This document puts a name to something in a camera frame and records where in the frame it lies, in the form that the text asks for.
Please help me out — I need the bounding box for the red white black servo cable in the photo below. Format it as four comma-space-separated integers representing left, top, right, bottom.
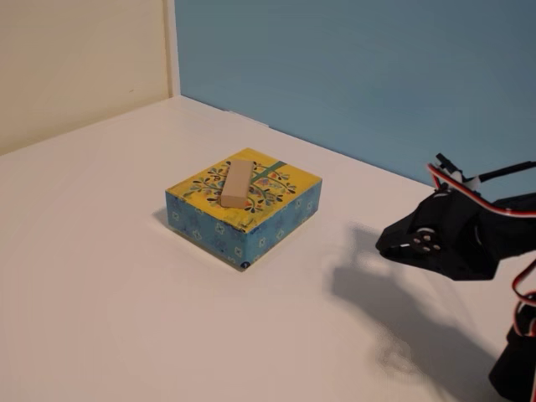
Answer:
510, 258, 536, 339
425, 152, 536, 219

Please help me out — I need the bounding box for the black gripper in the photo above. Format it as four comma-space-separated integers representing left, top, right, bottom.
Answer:
374, 190, 502, 284

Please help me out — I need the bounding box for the black camera cable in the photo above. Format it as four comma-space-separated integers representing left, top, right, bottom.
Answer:
458, 158, 536, 190

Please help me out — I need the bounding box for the yellow blue floral box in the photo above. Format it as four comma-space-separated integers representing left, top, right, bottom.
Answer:
164, 147, 323, 272

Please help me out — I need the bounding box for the wooden Jenga block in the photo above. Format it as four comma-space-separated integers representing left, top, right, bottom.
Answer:
219, 158, 255, 209

